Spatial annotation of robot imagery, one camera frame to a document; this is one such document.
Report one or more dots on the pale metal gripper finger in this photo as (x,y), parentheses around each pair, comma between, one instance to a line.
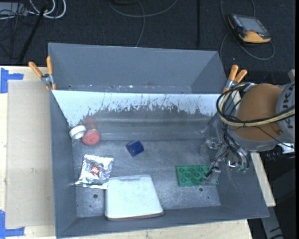
(206,147)
(213,177)

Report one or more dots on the dark green flat block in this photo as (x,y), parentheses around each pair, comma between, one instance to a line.
(189,175)

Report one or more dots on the blue cube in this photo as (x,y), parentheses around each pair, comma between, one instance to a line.
(134,148)

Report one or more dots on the white flat box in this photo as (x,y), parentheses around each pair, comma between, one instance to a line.
(132,198)

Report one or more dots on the grey metal bin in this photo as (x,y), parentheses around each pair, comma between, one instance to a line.
(164,66)

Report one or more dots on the silver foil packet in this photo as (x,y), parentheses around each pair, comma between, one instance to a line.
(96,169)

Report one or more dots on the red round toy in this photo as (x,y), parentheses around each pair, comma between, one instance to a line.
(91,137)

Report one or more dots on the white round cap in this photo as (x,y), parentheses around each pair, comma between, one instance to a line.
(77,132)

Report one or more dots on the brown cardboard board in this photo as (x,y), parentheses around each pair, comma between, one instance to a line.
(27,146)

